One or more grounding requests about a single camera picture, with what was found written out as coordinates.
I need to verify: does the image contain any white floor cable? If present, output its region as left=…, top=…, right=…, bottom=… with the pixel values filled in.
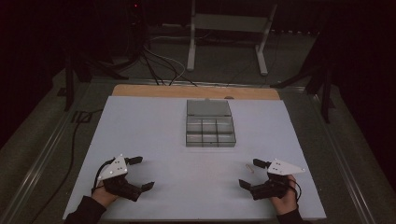
left=145, top=35, right=188, bottom=86

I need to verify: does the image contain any grey metal stand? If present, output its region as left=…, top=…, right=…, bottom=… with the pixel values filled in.
left=186, top=0, right=278, bottom=77

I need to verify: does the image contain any clear plastic compartment box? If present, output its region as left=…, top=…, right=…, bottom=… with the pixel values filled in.
left=185, top=98, right=237, bottom=148

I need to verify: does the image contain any person's right hand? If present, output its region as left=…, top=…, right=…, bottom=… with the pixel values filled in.
left=268, top=175, right=299, bottom=217

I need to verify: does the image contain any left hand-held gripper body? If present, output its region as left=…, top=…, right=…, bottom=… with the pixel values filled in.
left=95, top=153, right=144, bottom=203

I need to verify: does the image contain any metal frame rail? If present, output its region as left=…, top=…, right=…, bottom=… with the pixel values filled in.
left=309, top=92, right=379, bottom=224
left=0, top=82, right=92, bottom=224

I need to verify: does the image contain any black cable bundle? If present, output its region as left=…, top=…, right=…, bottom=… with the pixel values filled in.
left=140, top=46, right=198, bottom=88

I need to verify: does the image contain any black floor cable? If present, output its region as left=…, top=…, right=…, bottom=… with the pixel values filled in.
left=29, top=108, right=104, bottom=224

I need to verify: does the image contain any person's left hand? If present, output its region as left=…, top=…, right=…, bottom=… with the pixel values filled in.
left=91, top=184, right=120, bottom=209

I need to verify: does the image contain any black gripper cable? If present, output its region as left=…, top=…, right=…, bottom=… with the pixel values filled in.
left=91, top=157, right=117, bottom=194
left=288, top=178, right=304, bottom=203

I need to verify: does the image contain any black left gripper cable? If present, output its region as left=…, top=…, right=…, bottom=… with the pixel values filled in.
left=91, top=157, right=117, bottom=194

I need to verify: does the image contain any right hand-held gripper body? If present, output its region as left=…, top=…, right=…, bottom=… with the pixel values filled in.
left=249, top=159, right=306, bottom=202

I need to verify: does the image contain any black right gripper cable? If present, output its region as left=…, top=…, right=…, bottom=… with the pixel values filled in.
left=288, top=178, right=304, bottom=203

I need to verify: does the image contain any dark device with red light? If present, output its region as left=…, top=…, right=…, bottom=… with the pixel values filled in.
left=123, top=0, right=148, bottom=58

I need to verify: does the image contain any black tripod stand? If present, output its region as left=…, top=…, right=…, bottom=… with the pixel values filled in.
left=269, top=60, right=338, bottom=124
left=57, top=46, right=131, bottom=113

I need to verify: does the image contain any white table board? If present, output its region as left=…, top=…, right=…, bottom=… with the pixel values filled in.
left=62, top=95, right=328, bottom=222

